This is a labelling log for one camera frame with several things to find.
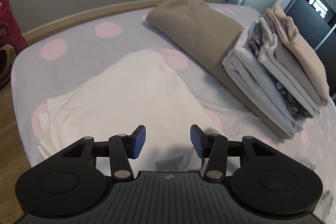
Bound folded light grey towel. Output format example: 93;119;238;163
222;24;304;136

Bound grey pink-dotted bed sheet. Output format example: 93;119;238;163
11;10;335;223

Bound folded beige garment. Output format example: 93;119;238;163
265;5;330;106

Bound folded white shirt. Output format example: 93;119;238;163
38;50;219;173

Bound red patterned bag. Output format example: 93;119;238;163
0;0;28;55

